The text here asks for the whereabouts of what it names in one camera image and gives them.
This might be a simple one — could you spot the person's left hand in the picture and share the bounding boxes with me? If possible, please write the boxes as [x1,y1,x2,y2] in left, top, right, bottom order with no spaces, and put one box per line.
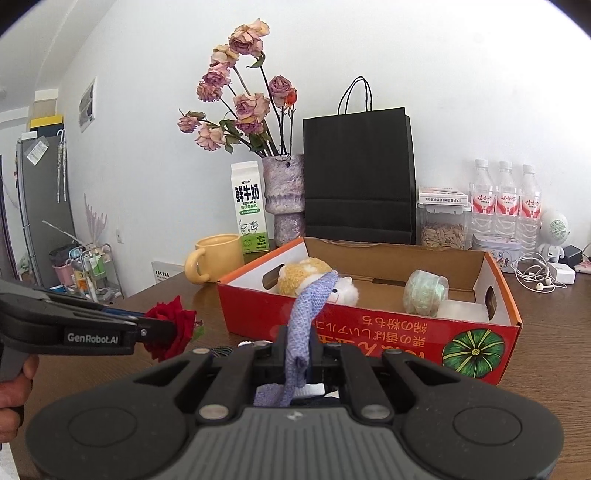
[0,356,40,452]

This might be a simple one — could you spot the translucent white plastic container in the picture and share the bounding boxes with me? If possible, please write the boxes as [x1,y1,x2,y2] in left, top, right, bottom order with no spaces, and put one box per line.
[403,269,450,318]

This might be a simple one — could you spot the white round speaker figure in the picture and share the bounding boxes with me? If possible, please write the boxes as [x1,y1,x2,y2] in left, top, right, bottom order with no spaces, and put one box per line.
[536,210,571,264]

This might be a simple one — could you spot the grey refrigerator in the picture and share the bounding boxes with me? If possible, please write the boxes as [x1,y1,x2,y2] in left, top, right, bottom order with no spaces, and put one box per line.
[16,131,77,289]

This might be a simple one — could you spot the clear seed container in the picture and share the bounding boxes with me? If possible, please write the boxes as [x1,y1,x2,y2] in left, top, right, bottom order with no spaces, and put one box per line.
[417,202,472,250]

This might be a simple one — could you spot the wire storage rack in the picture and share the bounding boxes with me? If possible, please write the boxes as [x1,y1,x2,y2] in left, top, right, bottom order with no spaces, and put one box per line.
[69,244,124,301]

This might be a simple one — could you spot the yellow mug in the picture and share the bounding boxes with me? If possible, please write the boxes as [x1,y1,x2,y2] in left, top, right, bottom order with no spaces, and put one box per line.
[185,234,245,284]

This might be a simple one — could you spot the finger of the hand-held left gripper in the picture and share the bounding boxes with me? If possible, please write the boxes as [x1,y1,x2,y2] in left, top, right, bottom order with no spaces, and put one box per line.
[135,318,176,344]
[28,287,147,320]

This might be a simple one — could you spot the flat white red box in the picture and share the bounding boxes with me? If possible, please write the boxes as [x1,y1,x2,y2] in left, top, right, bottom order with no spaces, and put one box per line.
[418,187,467,204]

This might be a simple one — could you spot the purple textured vase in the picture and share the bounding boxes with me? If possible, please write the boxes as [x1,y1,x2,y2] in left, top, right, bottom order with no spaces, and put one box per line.
[262,154,306,247]

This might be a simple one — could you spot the wall notice sheet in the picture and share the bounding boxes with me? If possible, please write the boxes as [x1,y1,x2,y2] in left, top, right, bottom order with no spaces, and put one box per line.
[78,78,98,129]

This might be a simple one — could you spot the white charger block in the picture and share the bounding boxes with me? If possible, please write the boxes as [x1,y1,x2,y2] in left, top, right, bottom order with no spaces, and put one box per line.
[549,263,577,284]

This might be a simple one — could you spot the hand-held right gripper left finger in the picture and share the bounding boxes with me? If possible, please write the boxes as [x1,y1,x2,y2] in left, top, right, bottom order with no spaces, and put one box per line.
[134,325,291,423]

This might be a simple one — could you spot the red cardboard box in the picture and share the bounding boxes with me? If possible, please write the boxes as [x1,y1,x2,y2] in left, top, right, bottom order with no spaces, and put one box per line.
[216,237,523,386]

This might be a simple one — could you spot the printed tin box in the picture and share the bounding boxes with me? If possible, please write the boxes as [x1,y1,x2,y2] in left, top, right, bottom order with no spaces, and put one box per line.
[472,234,522,273]

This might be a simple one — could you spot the clear water bottle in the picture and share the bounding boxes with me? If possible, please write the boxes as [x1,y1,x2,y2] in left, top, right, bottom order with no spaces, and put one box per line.
[469,159,497,236]
[517,164,542,252]
[495,161,520,236]

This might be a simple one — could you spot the dried pink rose bouquet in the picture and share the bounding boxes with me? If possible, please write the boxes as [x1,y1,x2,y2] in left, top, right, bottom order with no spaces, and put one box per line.
[178,18,298,158]

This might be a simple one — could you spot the black paper bag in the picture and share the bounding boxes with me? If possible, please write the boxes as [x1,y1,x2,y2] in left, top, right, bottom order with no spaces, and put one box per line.
[302,76,416,246]

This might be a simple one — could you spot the white earphones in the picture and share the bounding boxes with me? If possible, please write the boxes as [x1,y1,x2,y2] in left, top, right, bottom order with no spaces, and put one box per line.
[512,253,568,292]

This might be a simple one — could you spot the purple drawstring pouch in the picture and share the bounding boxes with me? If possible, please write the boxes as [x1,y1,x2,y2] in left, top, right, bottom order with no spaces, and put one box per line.
[253,270,340,408]

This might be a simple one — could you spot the yellow white plush toy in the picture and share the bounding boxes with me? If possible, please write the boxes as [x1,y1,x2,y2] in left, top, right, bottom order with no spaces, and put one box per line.
[276,257,361,308]

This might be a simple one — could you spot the red rose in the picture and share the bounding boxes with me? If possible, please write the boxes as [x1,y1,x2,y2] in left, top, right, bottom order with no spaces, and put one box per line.
[144,296,204,362]

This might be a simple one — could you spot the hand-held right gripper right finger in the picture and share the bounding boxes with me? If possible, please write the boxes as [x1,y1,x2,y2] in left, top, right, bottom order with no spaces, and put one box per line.
[307,330,462,423]

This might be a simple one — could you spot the white milk carton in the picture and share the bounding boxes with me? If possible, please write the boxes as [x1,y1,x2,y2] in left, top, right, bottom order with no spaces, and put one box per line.
[230,161,271,254]

